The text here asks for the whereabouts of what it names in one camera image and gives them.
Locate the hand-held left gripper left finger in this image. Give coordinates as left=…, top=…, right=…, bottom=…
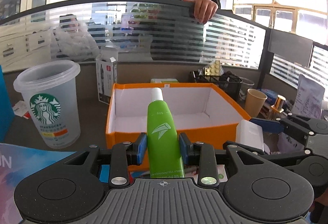
left=63, top=133, right=148, bottom=189

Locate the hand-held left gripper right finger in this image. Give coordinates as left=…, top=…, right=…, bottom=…
left=179, top=132, right=268, bottom=189

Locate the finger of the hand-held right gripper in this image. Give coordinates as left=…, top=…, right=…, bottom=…
left=224, top=140, right=308, bottom=167
left=250, top=113, right=328, bottom=143

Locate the white plastic box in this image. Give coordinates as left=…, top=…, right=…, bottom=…
left=235, top=119, right=264, bottom=153

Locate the green squeeze tube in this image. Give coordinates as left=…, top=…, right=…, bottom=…
left=147, top=87, right=184, bottom=179

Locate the orange cardboard box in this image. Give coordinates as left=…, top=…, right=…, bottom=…
left=105, top=83, right=252, bottom=172

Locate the gold metal cylinder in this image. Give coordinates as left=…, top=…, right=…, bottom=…
left=274, top=95, right=286, bottom=113

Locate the brown paper cup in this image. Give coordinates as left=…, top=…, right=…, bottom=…
left=244, top=89, right=268, bottom=117

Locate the blue tissue pack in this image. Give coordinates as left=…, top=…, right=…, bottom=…
left=260, top=89, right=280, bottom=104

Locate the clear glass cup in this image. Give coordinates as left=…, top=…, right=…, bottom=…
left=241, top=77, right=255, bottom=90

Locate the white printed paper bag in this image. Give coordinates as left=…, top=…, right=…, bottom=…
left=292, top=74, right=326, bottom=120

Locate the black mesh organizer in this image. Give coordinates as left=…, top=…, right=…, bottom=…
left=189, top=70, right=243, bottom=102

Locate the green and white box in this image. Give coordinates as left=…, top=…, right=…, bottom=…
left=150, top=78, right=178, bottom=84

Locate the yellow pill blister pack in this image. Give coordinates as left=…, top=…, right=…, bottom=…
left=203, top=60, right=223, bottom=76

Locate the white and black carton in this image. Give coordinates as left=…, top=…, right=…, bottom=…
left=96, top=46, right=119, bottom=105

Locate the translucent plastic cup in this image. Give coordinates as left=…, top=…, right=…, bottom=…
left=13, top=60, right=81, bottom=149

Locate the blue and pink booklet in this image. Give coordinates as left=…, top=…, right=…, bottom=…
left=0, top=142, right=77, bottom=224

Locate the red and white card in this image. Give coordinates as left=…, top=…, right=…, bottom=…
left=12, top=101, right=32, bottom=120

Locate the striped glass partition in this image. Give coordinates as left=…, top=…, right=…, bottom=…
left=0, top=0, right=328, bottom=91

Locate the green potted plant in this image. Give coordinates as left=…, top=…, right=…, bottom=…
left=132, top=0, right=164, bottom=19

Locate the blue box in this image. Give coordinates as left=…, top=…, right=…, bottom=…
left=0, top=65, right=14, bottom=143

